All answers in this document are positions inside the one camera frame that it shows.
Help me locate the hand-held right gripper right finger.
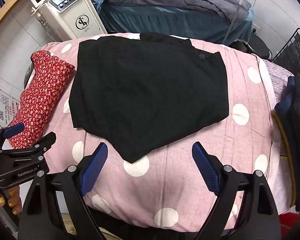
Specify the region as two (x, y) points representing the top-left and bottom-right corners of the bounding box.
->
(191, 141), (282, 240)

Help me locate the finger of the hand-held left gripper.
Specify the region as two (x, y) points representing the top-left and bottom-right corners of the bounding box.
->
(0, 122), (25, 155)
(0, 132), (57, 157)

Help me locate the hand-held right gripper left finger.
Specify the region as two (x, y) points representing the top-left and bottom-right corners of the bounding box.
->
(19, 142), (108, 240)

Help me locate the black zip jacket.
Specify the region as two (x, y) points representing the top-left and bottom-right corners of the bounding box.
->
(68, 32), (229, 164)

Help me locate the person's left hand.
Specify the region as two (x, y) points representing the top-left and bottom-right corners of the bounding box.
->
(0, 184), (23, 216)

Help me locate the pink polka dot bedsheet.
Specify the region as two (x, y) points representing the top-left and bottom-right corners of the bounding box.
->
(22, 31), (294, 233)

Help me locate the red floral pillow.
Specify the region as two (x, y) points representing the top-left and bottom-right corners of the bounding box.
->
(8, 50), (75, 149)

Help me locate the navy blue cloth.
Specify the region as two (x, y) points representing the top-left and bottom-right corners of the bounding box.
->
(274, 76), (297, 120)

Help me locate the lilac heathered sheet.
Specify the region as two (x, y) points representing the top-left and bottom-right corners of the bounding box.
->
(262, 59), (295, 103)

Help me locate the white beauty machine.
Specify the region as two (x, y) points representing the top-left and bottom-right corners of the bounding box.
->
(23, 0), (108, 45)

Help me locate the black round stool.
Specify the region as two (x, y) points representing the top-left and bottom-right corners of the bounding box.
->
(229, 34), (272, 60)

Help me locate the teal bed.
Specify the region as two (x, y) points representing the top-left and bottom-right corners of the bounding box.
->
(85, 0), (255, 47)

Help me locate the wall poster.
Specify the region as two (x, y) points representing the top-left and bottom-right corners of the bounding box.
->
(0, 84), (21, 130)

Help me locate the black wire rack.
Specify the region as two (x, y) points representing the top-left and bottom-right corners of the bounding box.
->
(271, 27), (300, 80)

